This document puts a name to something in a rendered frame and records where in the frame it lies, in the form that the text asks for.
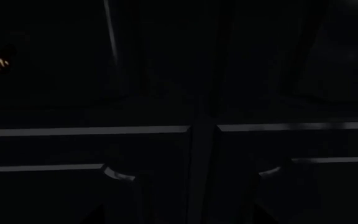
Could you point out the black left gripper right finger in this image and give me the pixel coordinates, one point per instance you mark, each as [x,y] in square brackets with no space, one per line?
[261,217]

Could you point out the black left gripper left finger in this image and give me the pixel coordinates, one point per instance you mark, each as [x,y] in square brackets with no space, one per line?
[95,217]

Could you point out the dark plain drawer front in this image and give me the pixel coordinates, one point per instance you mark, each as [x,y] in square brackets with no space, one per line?
[291,58]

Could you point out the dark cabinet frame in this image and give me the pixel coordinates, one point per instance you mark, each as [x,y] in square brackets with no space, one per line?
[203,151]

